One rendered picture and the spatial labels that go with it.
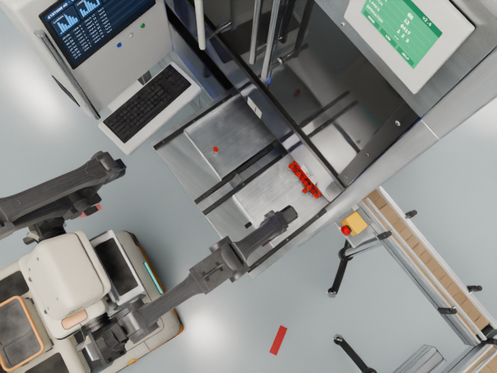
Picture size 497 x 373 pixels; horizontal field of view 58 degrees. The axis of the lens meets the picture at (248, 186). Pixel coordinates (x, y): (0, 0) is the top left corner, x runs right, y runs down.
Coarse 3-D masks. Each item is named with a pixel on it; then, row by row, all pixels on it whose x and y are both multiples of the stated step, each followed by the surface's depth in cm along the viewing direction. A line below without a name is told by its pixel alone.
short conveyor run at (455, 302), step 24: (384, 192) 178; (384, 216) 176; (408, 216) 173; (384, 240) 177; (408, 240) 174; (408, 264) 171; (432, 264) 172; (432, 288) 169; (456, 288) 170; (480, 288) 164; (456, 312) 161; (480, 312) 168; (480, 336) 163
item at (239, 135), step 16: (240, 96) 191; (224, 112) 189; (240, 112) 189; (192, 128) 186; (208, 128) 187; (224, 128) 187; (240, 128) 187; (256, 128) 188; (208, 144) 185; (224, 144) 185; (240, 144) 185; (256, 144) 186; (208, 160) 180; (224, 160) 183; (240, 160) 184; (224, 176) 178
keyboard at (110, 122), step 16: (160, 80) 198; (176, 80) 197; (144, 96) 194; (160, 96) 195; (176, 96) 196; (112, 112) 193; (128, 112) 192; (144, 112) 193; (112, 128) 190; (128, 128) 190
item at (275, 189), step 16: (288, 160) 185; (272, 176) 183; (288, 176) 183; (240, 192) 180; (256, 192) 181; (272, 192) 181; (288, 192) 181; (256, 208) 179; (272, 208) 179; (304, 208) 180; (320, 208) 177; (256, 224) 175; (288, 224) 178; (272, 240) 176
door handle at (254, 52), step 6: (258, 0) 106; (258, 6) 108; (258, 12) 110; (258, 18) 112; (258, 24) 115; (252, 30) 118; (258, 30) 118; (252, 36) 121; (258, 36) 121; (252, 42) 123; (252, 48) 126; (264, 48) 132; (252, 54) 129; (258, 54) 131; (252, 60) 132
